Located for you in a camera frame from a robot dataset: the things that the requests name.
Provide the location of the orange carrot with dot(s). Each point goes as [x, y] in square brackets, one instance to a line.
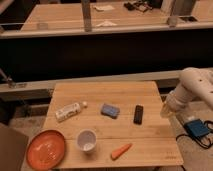
[118, 152]

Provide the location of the blue electronics box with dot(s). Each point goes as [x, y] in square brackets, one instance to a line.
[196, 129]

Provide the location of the orange plate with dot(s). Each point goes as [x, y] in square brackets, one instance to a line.
[46, 150]

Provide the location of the white paper sheet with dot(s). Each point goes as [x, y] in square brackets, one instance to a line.
[103, 8]

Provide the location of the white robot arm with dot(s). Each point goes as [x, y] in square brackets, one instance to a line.
[193, 82]

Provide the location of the black tools pile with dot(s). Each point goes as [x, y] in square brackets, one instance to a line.
[139, 5]

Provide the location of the brown cardboard box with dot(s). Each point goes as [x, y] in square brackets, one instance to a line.
[12, 148]

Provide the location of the crumpled white tissue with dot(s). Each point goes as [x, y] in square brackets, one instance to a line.
[106, 24]

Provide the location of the grey metal post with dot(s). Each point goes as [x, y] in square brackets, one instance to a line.
[180, 8]
[86, 15]

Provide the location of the black eraser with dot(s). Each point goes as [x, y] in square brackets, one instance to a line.
[138, 114]

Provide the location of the grey right metal post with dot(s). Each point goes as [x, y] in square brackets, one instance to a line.
[180, 8]

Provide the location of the blue sponge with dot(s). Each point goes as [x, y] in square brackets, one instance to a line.
[110, 111]

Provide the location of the white paper cup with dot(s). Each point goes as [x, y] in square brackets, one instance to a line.
[86, 141]

